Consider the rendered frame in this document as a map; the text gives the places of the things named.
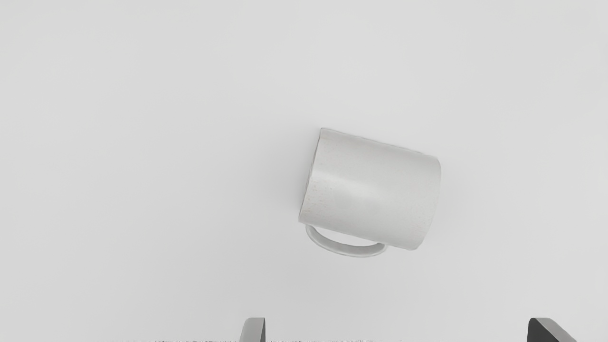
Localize white ceramic mug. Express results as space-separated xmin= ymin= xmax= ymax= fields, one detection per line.
xmin=298 ymin=127 xmax=442 ymax=258

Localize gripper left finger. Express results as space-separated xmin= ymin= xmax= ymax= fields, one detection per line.
xmin=239 ymin=317 xmax=266 ymax=342

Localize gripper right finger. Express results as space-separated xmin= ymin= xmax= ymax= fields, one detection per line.
xmin=527 ymin=317 xmax=578 ymax=342

